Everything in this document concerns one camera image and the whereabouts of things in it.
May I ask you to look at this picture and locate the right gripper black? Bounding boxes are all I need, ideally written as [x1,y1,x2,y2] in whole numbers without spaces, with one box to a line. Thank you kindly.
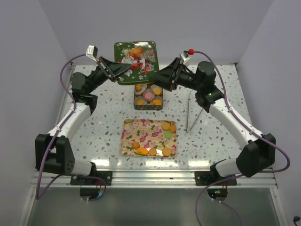
[151,57,203,92]

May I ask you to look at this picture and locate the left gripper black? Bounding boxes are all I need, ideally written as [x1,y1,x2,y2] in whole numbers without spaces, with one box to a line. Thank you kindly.
[87,56,132,94]

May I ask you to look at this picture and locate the round dotted orange cookie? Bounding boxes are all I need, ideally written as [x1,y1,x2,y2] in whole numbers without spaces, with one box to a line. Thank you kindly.
[153,88,162,96]

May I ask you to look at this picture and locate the swirl butter cookie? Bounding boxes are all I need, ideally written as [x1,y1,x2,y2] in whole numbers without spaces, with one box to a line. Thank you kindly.
[132,141,140,150]
[135,84,142,92]

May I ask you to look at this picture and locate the gold tin lid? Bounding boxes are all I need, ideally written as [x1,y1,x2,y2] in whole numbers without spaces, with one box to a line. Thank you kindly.
[114,41,159,85]

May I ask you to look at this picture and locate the pink sandwich cookie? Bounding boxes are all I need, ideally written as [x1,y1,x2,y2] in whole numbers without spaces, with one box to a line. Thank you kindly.
[144,92,153,100]

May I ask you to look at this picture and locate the orange leaf cookie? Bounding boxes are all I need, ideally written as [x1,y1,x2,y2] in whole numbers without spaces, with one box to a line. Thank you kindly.
[136,100,145,105]

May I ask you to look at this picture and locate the metal tongs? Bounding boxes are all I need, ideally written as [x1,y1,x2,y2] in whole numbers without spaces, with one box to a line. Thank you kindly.
[186,90,203,133]

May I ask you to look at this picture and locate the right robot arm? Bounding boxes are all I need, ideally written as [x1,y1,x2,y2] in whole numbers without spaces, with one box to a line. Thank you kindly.
[152,57,276,185]

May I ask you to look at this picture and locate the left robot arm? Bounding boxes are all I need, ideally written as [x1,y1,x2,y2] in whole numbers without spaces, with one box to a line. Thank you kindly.
[35,56,131,185]

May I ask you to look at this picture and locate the white paper cup top-right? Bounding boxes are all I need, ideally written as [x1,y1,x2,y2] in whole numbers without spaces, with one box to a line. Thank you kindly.
[150,84,163,96]

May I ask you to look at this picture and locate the white paper cup bottom-right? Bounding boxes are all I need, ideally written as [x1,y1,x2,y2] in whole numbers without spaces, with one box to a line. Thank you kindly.
[150,96,163,106]

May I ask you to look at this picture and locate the white paper cup top-left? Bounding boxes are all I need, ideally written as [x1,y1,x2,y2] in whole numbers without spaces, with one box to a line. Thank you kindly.
[135,84,147,96]

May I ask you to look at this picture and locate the white paper cup centre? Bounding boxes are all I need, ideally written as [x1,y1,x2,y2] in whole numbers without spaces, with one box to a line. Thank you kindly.
[143,89,156,101]

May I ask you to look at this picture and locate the floral cookie tin box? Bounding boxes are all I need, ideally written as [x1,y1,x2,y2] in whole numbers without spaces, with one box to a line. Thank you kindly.
[134,83,164,111]

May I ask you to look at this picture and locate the white paper cup bottom-left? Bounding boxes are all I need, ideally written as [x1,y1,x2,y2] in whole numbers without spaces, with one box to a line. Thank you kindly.
[134,96,147,106]

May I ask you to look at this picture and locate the round orange cookie top-right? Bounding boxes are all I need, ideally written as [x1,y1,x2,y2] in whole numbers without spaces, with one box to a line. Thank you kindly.
[161,122,170,130]

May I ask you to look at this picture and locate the scalloped orange cookie right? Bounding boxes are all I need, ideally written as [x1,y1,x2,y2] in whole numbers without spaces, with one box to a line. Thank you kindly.
[169,124,177,133]

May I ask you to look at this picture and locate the green sandwich cookie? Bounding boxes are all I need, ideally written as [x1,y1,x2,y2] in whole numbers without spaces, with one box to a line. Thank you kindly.
[164,130,173,139]

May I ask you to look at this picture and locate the floral serving tray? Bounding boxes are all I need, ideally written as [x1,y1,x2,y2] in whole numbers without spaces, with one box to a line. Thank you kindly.
[120,119,177,158]

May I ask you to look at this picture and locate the dotted round cookie bottom-right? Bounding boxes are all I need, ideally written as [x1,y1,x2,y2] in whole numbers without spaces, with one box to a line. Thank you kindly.
[162,147,172,157]

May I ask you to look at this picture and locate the plain round orange cookie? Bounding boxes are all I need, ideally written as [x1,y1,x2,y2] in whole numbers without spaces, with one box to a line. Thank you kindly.
[148,148,157,156]

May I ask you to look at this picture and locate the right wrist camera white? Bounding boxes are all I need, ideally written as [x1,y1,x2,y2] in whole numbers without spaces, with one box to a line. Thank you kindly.
[180,49,194,66]

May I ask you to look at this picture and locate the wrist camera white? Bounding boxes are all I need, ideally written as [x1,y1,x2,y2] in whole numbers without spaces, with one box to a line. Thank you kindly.
[86,45,98,61]
[180,49,194,66]

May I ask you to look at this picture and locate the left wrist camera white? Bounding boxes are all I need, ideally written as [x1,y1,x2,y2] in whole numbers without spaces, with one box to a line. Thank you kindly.
[86,45,98,61]

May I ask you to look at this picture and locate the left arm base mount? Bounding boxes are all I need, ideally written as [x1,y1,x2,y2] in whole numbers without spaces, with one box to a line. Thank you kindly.
[70,170,113,186]

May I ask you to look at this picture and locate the aluminium frame rail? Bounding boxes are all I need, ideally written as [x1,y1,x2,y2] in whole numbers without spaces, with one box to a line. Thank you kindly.
[30,167,278,189]

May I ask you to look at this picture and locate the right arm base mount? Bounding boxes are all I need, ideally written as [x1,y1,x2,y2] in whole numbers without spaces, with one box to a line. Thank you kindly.
[194,170,233,186]

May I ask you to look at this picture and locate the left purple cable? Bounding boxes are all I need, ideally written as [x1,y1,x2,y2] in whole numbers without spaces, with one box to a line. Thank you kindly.
[35,53,106,200]

